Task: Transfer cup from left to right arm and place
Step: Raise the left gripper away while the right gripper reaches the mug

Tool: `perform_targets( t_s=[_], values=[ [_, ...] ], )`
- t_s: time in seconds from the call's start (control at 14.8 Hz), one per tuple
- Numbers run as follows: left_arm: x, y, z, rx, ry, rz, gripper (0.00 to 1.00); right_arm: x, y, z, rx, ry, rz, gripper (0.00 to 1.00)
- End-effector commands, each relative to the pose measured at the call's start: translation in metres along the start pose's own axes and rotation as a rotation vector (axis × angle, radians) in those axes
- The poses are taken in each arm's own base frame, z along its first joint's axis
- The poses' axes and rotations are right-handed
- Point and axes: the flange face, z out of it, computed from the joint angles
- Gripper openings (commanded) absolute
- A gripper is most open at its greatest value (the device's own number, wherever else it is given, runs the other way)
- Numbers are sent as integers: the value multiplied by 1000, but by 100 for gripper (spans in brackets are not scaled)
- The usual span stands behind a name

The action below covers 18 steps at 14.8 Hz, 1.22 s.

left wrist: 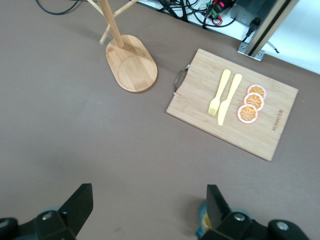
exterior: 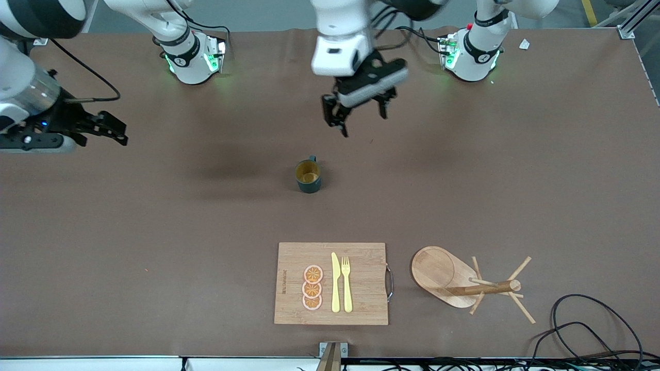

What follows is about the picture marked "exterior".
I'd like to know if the teal mug yellow inside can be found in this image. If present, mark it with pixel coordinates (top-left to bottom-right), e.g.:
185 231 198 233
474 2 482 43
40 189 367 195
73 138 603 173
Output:
295 155 322 195

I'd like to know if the yellow plastic knife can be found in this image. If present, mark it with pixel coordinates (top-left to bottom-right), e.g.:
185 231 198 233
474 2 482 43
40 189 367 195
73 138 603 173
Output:
331 252 341 313

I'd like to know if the bamboo cutting board metal handle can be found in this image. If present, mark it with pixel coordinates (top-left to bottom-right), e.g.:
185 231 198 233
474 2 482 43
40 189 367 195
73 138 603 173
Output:
274 242 394 326

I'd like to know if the black left base cable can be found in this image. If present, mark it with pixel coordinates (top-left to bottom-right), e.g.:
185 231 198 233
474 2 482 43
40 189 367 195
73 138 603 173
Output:
395 26 445 52

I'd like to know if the black looping cable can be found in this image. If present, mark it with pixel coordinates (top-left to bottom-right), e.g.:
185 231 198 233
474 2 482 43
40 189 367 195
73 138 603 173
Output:
526 294 645 369

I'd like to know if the brown wooden strut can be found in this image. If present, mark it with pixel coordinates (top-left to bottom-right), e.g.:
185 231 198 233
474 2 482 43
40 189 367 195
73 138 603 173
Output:
316 343 342 371

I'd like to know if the black base cable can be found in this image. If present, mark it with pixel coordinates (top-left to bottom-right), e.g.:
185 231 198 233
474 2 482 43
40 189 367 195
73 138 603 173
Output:
395 26 445 52
162 0 231 57

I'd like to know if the green-lit base connector box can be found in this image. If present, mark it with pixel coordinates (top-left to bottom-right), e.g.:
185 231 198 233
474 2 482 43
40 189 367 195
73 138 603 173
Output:
438 33 460 70
205 37 228 74

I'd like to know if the wooden mug tree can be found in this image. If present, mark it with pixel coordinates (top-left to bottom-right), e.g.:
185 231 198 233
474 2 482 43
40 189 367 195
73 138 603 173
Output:
411 246 537 325

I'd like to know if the aluminium frame profile with bracket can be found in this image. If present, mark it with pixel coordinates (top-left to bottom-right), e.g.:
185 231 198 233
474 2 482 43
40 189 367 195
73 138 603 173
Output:
617 0 660 40

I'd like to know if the table cover mat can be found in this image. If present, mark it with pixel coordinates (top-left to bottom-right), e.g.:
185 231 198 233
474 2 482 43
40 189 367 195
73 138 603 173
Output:
0 27 660 359

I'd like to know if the black right base cable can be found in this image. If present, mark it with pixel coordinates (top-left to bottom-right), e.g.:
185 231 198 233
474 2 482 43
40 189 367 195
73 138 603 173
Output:
162 0 231 57

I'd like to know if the yellow plastic fork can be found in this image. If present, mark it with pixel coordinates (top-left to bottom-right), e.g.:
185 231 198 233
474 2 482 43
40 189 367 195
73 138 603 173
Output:
341 256 354 313

